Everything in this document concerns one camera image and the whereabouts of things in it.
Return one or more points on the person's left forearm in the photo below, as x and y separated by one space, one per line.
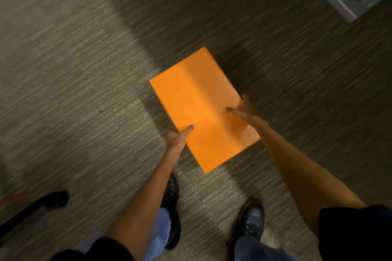
144 202

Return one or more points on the black right shoe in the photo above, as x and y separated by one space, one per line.
249 221

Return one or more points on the blue jeans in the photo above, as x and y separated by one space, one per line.
159 236

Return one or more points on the black left shoe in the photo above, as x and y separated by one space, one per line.
172 208

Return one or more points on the orange box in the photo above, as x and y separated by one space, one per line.
202 108

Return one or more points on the black chair leg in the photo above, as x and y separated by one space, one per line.
30 208

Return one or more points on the person's right forearm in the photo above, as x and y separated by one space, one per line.
300 172

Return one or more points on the black shoe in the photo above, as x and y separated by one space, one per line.
172 208
249 221

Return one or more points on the person's left thumb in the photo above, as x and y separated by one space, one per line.
185 132

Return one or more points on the person's right hand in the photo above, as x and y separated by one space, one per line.
248 111

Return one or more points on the person's left hand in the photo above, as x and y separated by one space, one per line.
175 143

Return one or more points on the person's right thumb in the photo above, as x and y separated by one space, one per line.
236 111

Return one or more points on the black shirt sleeves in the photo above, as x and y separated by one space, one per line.
356 233

